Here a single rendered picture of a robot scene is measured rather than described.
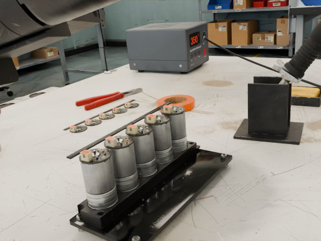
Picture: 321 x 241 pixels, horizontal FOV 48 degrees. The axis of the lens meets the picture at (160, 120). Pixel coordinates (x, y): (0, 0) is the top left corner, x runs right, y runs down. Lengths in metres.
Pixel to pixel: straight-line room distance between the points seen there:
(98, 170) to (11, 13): 0.13
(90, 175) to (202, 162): 0.13
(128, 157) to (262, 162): 0.15
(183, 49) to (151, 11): 5.15
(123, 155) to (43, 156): 0.18
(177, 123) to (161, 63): 0.43
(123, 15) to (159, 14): 0.72
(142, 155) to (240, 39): 4.43
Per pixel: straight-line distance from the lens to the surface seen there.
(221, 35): 4.83
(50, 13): 0.22
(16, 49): 0.25
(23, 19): 0.23
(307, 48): 0.42
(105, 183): 0.28
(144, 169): 0.33
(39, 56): 5.31
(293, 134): 0.45
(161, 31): 0.77
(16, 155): 0.48
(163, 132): 0.34
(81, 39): 6.23
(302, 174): 0.37
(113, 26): 6.43
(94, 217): 0.29
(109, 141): 0.29
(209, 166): 0.36
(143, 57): 0.80
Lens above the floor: 0.93
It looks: 21 degrees down
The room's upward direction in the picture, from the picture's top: 5 degrees counter-clockwise
